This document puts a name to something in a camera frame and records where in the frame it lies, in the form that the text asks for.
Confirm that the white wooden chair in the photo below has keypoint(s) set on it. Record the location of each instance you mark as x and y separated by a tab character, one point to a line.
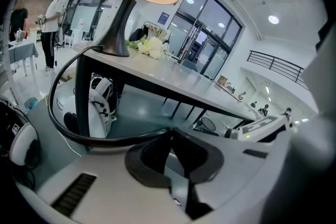
69	38

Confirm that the dark blue chair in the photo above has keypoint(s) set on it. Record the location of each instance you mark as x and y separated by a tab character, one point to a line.
189	65

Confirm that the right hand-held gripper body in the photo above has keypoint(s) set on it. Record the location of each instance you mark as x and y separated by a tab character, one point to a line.
260	126

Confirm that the silver teapot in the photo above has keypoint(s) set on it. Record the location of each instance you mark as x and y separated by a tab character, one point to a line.
19	35

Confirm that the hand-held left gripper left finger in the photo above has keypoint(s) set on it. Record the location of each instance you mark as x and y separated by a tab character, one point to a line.
118	191

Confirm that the blue wall poster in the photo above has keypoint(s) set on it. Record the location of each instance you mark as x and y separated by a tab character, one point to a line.
164	17

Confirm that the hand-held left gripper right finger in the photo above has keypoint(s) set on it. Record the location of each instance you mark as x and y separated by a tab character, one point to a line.
236	178

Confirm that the clothes rack with beige garments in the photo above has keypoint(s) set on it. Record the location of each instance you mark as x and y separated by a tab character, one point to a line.
157	31

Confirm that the black metal railing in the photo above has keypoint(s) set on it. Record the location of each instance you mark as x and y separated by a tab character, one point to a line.
274	59

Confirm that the white flower bouquet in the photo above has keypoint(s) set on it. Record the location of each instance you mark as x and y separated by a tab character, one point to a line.
152	47

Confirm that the table with grey tablecloth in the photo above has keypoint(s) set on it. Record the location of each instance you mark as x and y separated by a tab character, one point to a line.
22	51

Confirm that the small teal box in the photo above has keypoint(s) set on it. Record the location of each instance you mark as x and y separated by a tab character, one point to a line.
32	103

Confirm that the black floor fan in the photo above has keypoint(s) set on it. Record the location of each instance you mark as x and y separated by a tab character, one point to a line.
208	123

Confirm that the glass entrance door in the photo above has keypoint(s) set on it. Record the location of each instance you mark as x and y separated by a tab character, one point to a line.
210	29

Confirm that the grey marble table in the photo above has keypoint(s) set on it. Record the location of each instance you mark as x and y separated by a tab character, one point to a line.
162	70

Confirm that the black hanging backpack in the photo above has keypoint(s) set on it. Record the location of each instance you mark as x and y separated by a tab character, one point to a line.
136	34

